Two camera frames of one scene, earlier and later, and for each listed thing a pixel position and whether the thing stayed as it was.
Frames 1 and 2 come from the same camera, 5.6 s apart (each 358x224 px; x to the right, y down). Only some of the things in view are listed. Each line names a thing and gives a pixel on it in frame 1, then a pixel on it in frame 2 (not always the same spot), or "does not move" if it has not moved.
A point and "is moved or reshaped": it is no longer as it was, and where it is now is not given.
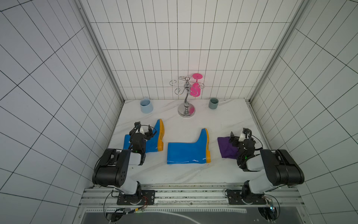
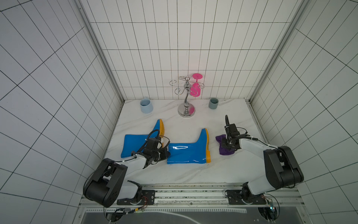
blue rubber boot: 196,152 does not move
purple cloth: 227,150 is moved or reshaped
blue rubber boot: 154,144 does not move
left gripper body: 148,135 → 159,155
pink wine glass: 195,88 does not move
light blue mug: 146,106 does not move
